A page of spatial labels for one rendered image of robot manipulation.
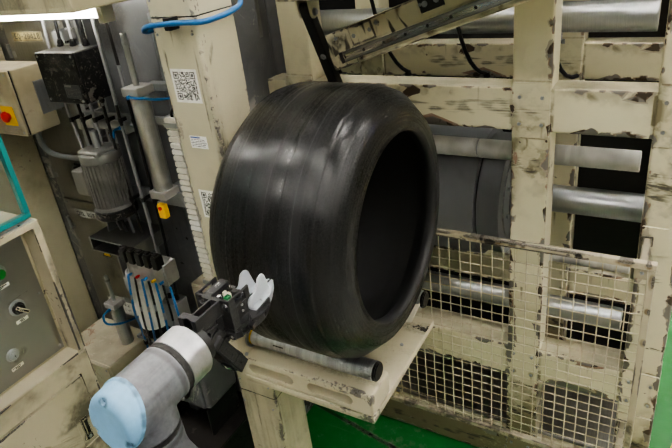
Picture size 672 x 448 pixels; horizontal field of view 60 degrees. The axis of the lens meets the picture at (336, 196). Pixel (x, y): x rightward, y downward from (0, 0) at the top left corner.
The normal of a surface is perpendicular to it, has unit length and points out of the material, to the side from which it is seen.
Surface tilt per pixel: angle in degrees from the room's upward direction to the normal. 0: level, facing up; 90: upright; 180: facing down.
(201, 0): 90
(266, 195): 56
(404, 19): 90
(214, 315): 90
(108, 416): 85
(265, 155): 40
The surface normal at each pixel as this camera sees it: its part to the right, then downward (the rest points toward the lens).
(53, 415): 0.87, 0.12
